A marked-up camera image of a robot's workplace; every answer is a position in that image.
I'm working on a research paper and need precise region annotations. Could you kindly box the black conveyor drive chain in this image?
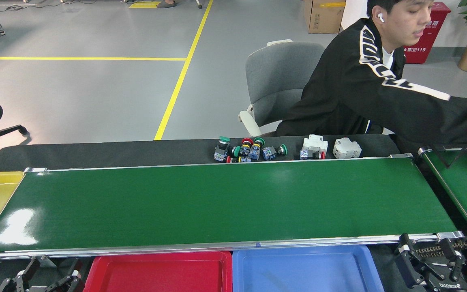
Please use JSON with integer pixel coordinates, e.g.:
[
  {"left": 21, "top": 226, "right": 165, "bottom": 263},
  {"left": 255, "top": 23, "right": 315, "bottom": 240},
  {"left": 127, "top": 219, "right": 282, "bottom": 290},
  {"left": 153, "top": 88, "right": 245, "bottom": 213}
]
[{"left": 414, "top": 241, "right": 467, "bottom": 258}]

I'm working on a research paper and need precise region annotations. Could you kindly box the blue plastic tray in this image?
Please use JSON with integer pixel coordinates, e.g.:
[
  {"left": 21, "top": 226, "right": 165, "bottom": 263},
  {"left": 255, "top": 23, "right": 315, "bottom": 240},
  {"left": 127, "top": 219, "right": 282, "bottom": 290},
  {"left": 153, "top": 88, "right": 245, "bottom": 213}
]
[{"left": 232, "top": 245, "right": 385, "bottom": 292}]

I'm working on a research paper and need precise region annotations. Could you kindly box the red plastic tray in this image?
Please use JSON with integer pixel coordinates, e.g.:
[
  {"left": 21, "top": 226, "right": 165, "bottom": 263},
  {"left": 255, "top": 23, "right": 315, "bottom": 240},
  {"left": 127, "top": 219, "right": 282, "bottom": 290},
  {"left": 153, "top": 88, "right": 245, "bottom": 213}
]
[{"left": 83, "top": 251, "right": 233, "bottom": 292}]

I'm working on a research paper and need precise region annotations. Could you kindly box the white circuit breaker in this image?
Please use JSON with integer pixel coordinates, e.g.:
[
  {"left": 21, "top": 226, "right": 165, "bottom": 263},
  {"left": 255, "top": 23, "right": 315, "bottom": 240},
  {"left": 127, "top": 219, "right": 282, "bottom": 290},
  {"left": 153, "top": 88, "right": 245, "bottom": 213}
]
[
  {"left": 332, "top": 137, "right": 362, "bottom": 159},
  {"left": 302, "top": 134, "right": 328, "bottom": 154}
]

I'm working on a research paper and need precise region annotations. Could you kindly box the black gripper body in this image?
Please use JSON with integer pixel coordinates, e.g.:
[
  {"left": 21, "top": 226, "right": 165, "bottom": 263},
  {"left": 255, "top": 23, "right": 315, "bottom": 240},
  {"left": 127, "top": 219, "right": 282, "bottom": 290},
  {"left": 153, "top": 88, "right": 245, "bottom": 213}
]
[{"left": 428, "top": 279, "right": 467, "bottom": 292}]

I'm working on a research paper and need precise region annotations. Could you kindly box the person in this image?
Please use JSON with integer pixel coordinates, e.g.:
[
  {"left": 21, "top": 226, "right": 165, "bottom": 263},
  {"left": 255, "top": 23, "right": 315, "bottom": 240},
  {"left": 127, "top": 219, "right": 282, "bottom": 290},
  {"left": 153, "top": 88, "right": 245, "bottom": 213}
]
[{"left": 274, "top": 0, "right": 467, "bottom": 148}]

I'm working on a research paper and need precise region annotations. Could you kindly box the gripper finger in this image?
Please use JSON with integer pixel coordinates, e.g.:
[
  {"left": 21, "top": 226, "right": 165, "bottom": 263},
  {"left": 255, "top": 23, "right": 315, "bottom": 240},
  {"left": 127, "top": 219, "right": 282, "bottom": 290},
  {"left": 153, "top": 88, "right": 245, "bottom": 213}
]
[
  {"left": 0, "top": 256, "right": 41, "bottom": 292},
  {"left": 46, "top": 270, "right": 83, "bottom": 292},
  {"left": 394, "top": 234, "right": 437, "bottom": 288},
  {"left": 440, "top": 238, "right": 467, "bottom": 292}
]

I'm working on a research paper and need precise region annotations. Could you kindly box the red fire extinguisher box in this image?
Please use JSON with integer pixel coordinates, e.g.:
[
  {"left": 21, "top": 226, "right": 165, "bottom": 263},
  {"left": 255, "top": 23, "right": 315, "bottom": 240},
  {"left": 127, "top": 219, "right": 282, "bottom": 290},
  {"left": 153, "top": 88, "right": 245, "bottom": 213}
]
[{"left": 403, "top": 2, "right": 452, "bottom": 64}]

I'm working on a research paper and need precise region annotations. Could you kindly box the grey office chair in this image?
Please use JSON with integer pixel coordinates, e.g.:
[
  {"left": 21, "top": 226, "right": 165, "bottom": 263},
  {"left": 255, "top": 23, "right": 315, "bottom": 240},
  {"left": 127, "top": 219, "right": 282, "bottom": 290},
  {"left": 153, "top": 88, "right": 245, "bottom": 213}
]
[{"left": 238, "top": 39, "right": 326, "bottom": 137}]

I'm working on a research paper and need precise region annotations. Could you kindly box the brown cardboard box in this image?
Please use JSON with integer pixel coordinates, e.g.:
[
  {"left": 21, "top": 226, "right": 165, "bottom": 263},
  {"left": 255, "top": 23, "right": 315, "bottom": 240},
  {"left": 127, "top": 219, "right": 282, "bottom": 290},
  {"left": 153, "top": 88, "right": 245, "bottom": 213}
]
[{"left": 304, "top": 0, "right": 347, "bottom": 34}]

